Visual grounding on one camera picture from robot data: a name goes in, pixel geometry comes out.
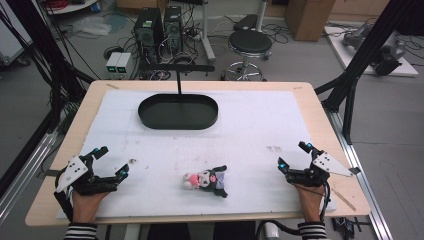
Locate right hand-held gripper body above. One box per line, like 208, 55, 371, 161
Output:
286, 150, 355, 188

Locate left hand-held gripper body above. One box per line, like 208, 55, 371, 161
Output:
55, 153, 119, 197

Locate black and pink plush toy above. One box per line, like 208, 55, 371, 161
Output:
182, 164, 230, 199

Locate black oval tray with T-bar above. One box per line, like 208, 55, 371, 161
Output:
137, 63, 220, 131

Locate person's left hand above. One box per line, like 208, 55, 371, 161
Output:
71, 191, 112, 224

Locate person's right hand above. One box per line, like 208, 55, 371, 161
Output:
294, 183, 327, 223

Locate thin wooden stick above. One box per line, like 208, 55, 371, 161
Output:
331, 187, 357, 212

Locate small black parts on floor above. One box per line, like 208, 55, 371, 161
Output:
330, 215, 369, 240

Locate white foam mat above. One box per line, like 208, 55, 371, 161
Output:
55, 89, 338, 220

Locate white power supply unit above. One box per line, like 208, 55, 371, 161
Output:
116, 51, 133, 80
105, 51, 122, 80

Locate person's dark trousers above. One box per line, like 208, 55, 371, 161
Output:
145, 220, 257, 240

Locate white floor board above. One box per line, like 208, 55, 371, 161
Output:
324, 25, 420, 78

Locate black round stool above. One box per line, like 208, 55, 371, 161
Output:
220, 29, 274, 82

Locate grey robot device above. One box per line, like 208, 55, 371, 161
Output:
342, 23, 407, 77

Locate clear plastic bag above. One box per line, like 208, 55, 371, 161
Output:
70, 15, 113, 37

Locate large black computer tower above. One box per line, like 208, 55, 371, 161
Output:
133, 7, 165, 65

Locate brown cardboard box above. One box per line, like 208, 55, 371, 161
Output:
284, 0, 337, 42

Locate slim black computer tower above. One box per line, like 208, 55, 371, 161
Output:
162, 5, 184, 57

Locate white desk leg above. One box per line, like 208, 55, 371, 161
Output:
198, 0, 217, 64

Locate black wrist strap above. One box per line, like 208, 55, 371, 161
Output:
53, 190, 75, 222

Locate black cable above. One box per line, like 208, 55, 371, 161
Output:
254, 181, 332, 238

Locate aluminium rail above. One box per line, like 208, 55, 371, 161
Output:
325, 107, 395, 240
0, 130, 60, 221

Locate black metal frame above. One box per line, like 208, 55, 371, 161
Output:
314, 0, 424, 146
0, 0, 96, 198

